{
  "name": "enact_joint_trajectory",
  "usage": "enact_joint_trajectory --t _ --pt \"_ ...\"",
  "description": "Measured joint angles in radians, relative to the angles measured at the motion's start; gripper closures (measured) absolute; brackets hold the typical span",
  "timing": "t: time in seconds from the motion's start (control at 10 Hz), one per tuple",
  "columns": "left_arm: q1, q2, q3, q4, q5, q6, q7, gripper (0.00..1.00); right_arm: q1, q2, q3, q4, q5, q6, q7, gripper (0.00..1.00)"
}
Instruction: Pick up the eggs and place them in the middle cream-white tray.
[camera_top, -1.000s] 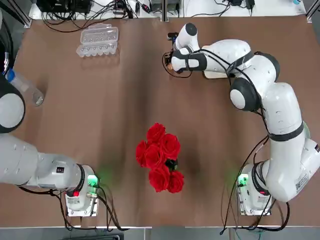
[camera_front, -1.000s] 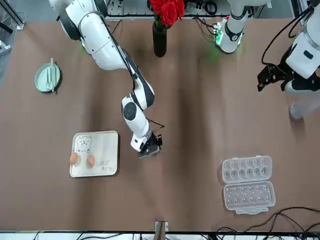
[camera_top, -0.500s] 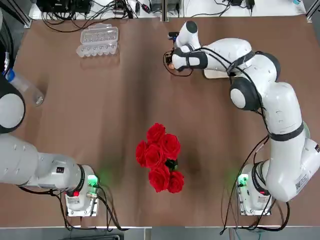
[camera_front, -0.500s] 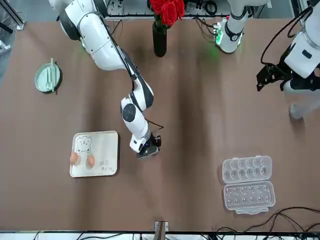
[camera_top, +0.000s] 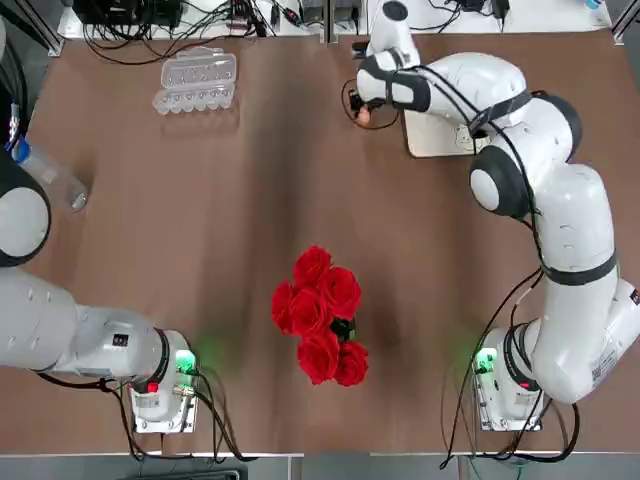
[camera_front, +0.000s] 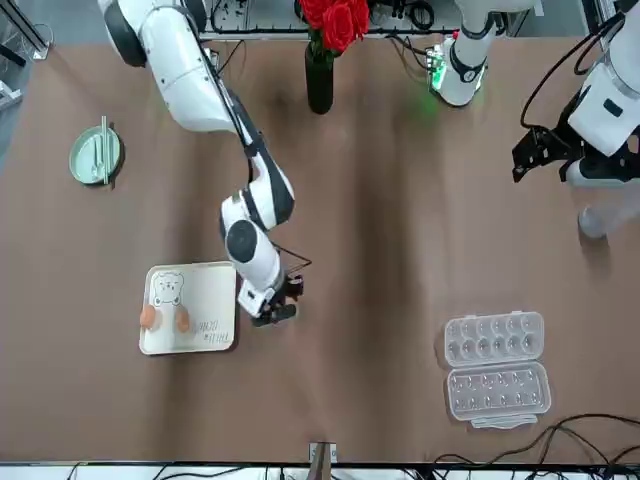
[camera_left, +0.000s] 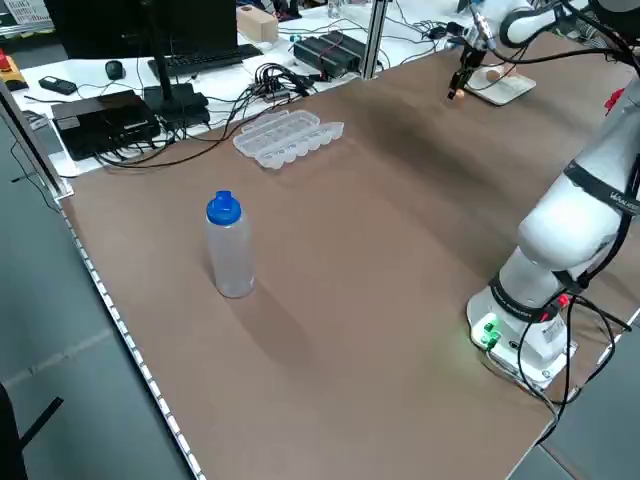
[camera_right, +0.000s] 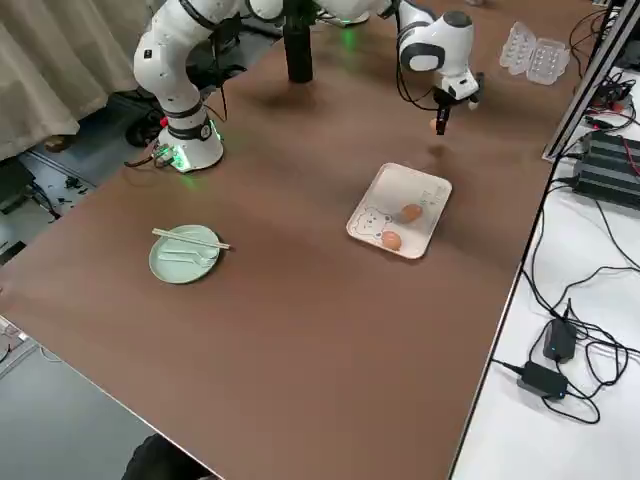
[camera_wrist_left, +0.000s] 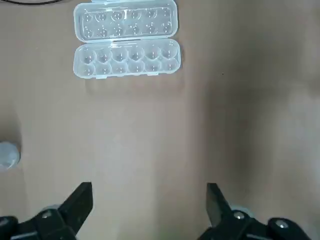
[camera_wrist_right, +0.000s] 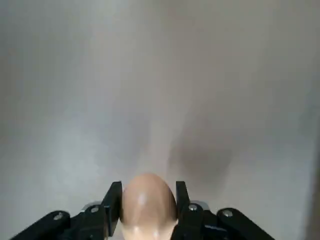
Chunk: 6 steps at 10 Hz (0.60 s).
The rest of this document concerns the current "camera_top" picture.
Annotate cream-white tray with bear print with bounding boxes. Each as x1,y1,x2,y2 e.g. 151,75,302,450
401,107,494,159

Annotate white desk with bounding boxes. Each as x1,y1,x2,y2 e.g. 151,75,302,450
49,0,640,37

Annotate clear plastic egg carton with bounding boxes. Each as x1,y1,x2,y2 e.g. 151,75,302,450
151,46,240,118

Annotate red rose bouquet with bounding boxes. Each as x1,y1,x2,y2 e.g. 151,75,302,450
270,244,370,388

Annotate flat black equipment box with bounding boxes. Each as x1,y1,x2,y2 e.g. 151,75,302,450
73,0,185,30

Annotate clear bottle with blue cap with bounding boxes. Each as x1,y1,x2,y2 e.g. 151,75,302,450
4,134,92,214

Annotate aluminium frame post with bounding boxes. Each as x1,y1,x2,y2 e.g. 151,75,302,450
37,0,67,57
321,0,336,46
609,0,640,50

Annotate black cable hub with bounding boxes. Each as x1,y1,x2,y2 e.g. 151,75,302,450
222,0,269,37

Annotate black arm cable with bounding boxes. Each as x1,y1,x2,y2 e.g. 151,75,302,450
341,64,547,271

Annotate black base cable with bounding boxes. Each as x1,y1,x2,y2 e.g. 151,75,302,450
437,269,546,469
22,362,196,461
494,397,584,462
192,368,259,464

